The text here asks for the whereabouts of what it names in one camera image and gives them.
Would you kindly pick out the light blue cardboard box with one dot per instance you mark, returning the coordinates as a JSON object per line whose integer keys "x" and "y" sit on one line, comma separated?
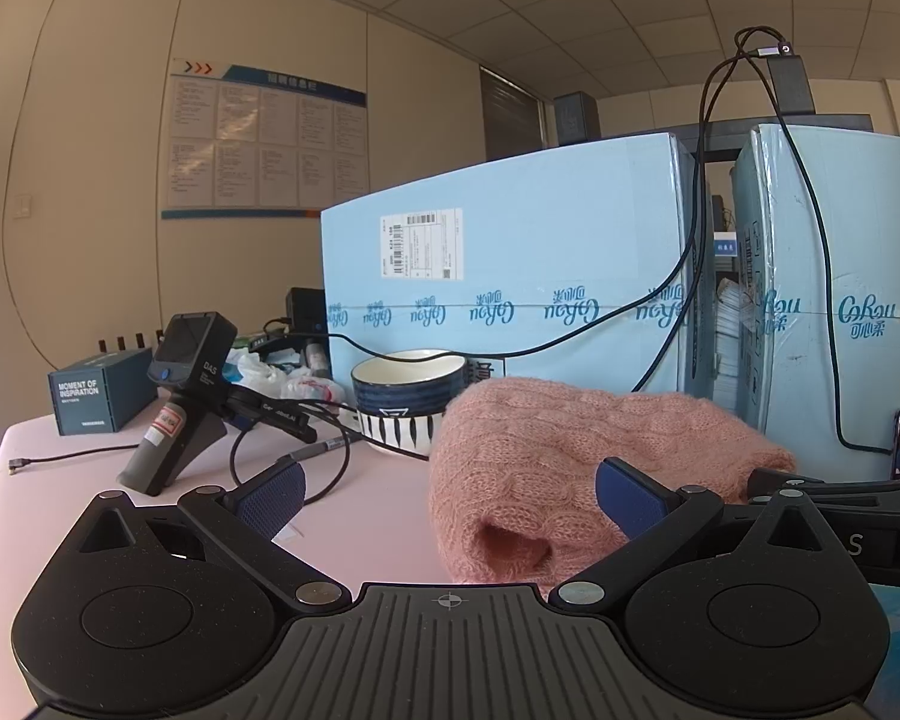
{"x": 570, "y": 240}
{"x": 870, "y": 240}

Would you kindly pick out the blue white striped bowl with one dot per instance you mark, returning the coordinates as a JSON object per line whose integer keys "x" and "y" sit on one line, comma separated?
{"x": 405, "y": 397}

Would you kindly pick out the black power bank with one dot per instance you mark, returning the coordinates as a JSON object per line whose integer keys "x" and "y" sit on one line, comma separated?
{"x": 791, "y": 82}

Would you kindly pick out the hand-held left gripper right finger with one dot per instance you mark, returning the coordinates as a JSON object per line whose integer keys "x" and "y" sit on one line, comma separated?
{"x": 630, "y": 496}

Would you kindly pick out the small black device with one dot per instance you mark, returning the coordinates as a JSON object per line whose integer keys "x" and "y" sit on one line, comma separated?
{"x": 305, "y": 309}

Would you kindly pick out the wall notice board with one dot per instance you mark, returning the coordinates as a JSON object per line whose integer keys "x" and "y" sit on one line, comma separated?
{"x": 262, "y": 142}

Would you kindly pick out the teal printed box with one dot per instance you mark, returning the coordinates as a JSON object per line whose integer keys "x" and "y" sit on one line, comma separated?
{"x": 94, "y": 397}

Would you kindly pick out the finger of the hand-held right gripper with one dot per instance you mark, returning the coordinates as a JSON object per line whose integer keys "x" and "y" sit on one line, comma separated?
{"x": 855, "y": 489}

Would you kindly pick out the white plastic bags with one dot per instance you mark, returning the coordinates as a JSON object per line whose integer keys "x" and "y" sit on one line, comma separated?
{"x": 307, "y": 388}

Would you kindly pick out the white wall switch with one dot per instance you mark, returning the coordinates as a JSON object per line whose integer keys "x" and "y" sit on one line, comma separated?
{"x": 22, "y": 205}

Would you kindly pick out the dark window blind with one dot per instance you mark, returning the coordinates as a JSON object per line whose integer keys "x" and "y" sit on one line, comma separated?
{"x": 511, "y": 116}

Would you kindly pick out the black marker pen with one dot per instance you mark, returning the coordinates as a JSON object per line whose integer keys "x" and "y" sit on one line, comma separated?
{"x": 322, "y": 448}

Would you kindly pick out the black speaker box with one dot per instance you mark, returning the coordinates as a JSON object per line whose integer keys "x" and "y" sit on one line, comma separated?
{"x": 576, "y": 116}

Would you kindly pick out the spare hand-held gripper on stand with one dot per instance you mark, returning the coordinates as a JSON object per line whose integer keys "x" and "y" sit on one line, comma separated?
{"x": 187, "y": 360}

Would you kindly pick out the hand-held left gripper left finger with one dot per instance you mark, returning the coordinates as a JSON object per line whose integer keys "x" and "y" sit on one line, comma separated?
{"x": 274, "y": 496}

